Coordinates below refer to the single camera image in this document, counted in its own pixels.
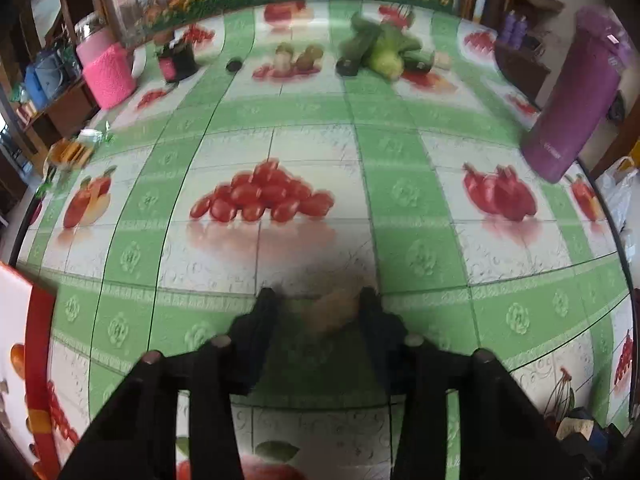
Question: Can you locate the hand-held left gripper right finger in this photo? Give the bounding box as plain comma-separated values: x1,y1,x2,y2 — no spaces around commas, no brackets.
357,286,576,480

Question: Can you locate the wooden side cabinet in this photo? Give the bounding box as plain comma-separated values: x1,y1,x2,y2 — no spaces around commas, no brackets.
15,77,101,148

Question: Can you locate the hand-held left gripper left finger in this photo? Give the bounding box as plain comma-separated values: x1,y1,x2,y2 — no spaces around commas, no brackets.
57,287,276,480

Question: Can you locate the blue bag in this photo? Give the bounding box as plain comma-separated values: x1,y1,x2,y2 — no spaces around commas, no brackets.
22,47,66,111

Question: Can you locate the pink knit-sleeved glass cup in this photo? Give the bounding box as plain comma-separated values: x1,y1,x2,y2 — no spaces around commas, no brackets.
75,12,138,110

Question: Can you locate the purple thermos bottle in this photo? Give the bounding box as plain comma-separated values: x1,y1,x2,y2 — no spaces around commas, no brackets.
520,5,626,185

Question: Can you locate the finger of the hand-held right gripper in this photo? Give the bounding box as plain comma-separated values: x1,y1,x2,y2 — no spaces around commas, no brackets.
555,407,610,453

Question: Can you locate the dark jar with red label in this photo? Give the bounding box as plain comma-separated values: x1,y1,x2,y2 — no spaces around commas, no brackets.
156,37,197,83

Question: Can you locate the dark wooden cabinet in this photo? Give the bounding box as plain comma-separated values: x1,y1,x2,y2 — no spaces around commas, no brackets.
492,35,553,106

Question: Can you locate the green checked printed tablecloth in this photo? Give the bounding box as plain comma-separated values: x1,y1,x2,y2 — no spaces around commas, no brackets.
15,0,631,480

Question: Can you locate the beige knobbly lump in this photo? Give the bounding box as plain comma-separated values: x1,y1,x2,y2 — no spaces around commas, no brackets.
307,287,361,336

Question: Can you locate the white plastic bag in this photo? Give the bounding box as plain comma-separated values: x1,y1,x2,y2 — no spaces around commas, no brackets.
597,155,640,241

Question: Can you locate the red tray box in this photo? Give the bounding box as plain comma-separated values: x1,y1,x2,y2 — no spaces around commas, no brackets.
0,260,81,480

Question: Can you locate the bok choy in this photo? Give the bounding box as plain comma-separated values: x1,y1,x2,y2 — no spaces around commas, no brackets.
337,12,436,80

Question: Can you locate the clear plastic wrapped snack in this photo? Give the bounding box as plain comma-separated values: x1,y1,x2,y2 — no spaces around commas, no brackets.
47,137,96,168

